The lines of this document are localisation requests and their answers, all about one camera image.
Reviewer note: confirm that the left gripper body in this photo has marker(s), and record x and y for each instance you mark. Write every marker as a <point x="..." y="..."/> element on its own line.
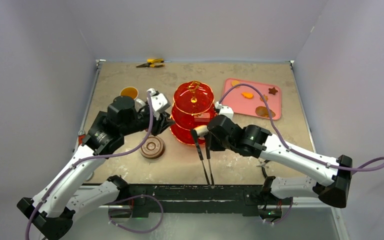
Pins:
<point x="156" y="124"/>

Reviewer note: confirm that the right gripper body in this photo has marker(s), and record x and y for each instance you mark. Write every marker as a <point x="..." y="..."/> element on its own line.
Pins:
<point x="207" y="136"/>

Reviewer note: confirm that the black serving tongs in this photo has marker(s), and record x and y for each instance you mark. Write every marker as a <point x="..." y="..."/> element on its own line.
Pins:
<point x="207" y="143"/>

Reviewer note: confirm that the yellow frosted donut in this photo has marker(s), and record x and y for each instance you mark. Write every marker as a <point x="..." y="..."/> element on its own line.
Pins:
<point x="201" y="131"/>

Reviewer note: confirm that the pink layered cake slice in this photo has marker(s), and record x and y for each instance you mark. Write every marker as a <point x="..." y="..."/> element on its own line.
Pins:
<point x="205" y="116"/>

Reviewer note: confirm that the pink serving tray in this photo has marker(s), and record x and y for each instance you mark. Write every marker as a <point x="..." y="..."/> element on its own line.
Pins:
<point x="251" y="99"/>

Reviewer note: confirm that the red three-tier cake stand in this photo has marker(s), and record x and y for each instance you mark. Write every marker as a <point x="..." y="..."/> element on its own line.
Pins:
<point x="189" y="100"/>

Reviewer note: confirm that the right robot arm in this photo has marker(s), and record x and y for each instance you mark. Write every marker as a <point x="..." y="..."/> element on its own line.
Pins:
<point x="325" y="178"/>

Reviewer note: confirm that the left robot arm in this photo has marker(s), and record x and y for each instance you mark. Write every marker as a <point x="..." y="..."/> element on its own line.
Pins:
<point x="54" y="210"/>

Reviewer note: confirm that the white mug with tea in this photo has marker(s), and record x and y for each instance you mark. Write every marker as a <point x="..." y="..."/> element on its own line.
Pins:
<point x="133" y="93"/>

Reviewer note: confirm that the round brown wooden lid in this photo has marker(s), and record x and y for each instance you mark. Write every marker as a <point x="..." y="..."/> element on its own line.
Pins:
<point x="153" y="148"/>

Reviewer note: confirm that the brown bread roll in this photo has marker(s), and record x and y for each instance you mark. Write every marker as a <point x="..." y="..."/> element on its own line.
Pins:
<point x="264" y="112"/>

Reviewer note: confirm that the orange duck pastry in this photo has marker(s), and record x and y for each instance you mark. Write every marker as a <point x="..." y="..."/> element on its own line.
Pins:
<point x="247" y="95"/>

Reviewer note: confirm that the round orange cookie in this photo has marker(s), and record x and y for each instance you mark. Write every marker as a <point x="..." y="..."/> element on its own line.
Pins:
<point x="235" y="83"/>

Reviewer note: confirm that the flower-shaped orange cookie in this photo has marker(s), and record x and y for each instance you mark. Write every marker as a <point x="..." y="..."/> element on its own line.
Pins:
<point x="264" y="98"/>

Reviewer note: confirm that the brown star cookie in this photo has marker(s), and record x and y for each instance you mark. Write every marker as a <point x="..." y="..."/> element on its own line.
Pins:
<point x="273" y="91"/>

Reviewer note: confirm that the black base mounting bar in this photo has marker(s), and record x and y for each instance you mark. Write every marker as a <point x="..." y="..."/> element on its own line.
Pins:
<point x="247" y="200"/>

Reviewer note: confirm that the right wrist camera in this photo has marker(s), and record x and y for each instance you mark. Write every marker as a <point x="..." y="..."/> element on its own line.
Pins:
<point x="223" y="110"/>

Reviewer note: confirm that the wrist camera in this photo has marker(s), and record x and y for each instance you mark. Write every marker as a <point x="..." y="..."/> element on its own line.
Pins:
<point x="158" y="101"/>
<point x="223" y="110"/>

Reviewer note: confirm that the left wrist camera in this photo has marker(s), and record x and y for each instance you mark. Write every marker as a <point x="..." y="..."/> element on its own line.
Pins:
<point x="158" y="101"/>

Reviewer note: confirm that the black-handled pliers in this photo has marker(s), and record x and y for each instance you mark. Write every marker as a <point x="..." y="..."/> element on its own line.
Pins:
<point x="263" y="166"/>

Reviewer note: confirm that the yellow-handled pliers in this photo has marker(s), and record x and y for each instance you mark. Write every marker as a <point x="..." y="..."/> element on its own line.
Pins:
<point x="152" y="63"/>

